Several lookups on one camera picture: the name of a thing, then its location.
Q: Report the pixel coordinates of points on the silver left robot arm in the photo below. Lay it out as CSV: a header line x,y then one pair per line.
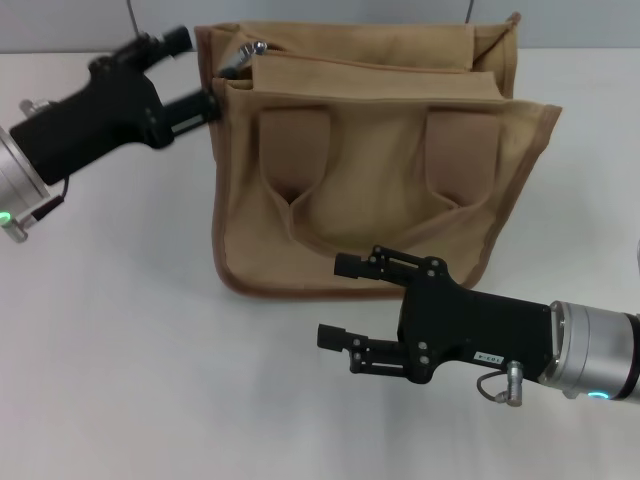
x,y
15,175

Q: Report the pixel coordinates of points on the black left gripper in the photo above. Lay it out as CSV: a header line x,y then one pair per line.
x,y
100,125

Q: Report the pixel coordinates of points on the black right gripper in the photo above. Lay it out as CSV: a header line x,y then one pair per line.
x,y
465,325

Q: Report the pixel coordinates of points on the silver metal zipper pull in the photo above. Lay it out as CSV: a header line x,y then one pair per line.
x,y
245,52

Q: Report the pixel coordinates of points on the khaki canvas food bag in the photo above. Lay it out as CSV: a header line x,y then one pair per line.
x,y
360,210

